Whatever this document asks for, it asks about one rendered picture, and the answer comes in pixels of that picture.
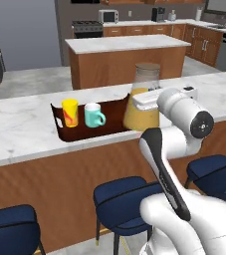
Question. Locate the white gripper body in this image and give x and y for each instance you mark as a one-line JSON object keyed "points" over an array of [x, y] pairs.
{"points": [[146, 99]]}

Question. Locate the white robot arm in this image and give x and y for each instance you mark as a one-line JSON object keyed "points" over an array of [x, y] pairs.
{"points": [[180, 209]]}

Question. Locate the glass pitcher with orange juice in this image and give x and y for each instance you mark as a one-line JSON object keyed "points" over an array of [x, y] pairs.
{"points": [[139, 119]]}

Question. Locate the dark brown tray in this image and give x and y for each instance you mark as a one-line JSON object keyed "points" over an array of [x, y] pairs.
{"points": [[112, 116]]}

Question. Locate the teal mug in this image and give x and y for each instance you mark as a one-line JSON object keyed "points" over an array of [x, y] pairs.
{"points": [[92, 116]]}

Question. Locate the yellow cup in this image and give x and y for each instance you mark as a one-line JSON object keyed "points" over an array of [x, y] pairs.
{"points": [[70, 113]]}

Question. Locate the wooden dining counter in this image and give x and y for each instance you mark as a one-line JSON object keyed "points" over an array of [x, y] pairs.
{"points": [[61, 186]]}

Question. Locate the wooden kitchen island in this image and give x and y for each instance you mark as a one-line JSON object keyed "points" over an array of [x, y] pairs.
{"points": [[117, 63]]}

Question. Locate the wooden base cupboard run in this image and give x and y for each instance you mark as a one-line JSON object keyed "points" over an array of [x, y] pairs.
{"points": [[204, 45]]}

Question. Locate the black coffee machine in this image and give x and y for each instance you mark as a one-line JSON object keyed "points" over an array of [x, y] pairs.
{"points": [[158, 14]]}

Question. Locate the white microwave oven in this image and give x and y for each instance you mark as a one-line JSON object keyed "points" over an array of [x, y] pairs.
{"points": [[108, 16]]}

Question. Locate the steel stove with oven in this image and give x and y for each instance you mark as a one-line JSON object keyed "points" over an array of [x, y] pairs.
{"points": [[87, 28]]}

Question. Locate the navy blue stool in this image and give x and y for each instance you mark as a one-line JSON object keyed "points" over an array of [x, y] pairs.
{"points": [[214, 172], [10, 232], [121, 202]]}

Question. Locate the white paper towel roll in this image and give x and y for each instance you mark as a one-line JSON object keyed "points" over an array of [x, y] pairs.
{"points": [[199, 14]]}

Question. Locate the steel sink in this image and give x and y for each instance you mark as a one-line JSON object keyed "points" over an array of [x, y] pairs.
{"points": [[221, 26]]}

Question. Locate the black range hood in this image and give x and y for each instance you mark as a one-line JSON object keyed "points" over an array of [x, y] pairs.
{"points": [[85, 1]]}

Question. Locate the wooden wall cupboard run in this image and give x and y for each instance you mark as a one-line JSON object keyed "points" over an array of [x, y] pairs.
{"points": [[151, 1]]}

